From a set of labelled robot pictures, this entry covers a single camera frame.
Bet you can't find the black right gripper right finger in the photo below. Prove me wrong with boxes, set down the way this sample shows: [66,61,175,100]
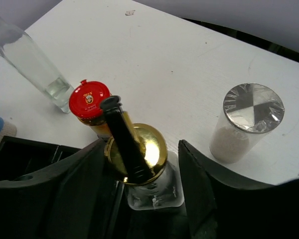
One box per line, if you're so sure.
[178,140,299,239]

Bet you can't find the glass bottle with brown residue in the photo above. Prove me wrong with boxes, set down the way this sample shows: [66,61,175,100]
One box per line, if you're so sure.
[100,96,184,211]

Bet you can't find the clear shaker with steel lid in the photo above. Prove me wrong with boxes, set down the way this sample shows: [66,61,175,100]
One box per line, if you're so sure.
[209,83,285,163]

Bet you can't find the black three-compartment tray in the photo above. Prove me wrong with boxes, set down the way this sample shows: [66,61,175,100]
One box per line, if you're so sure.
[0,136,80,181]

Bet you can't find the red-lid orange sauce jar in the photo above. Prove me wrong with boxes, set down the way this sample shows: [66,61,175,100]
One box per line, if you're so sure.
[69,79,111,141]

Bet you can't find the clear glass oil bottle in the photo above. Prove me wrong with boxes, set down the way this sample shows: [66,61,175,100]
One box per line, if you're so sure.
[0,17,74,114]

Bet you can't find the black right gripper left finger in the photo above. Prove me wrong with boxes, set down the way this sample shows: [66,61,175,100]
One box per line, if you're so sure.
[0,140,117,239]

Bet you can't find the small tape scrap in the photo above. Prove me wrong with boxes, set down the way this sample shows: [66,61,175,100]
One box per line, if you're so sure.
[125,10,135,16]

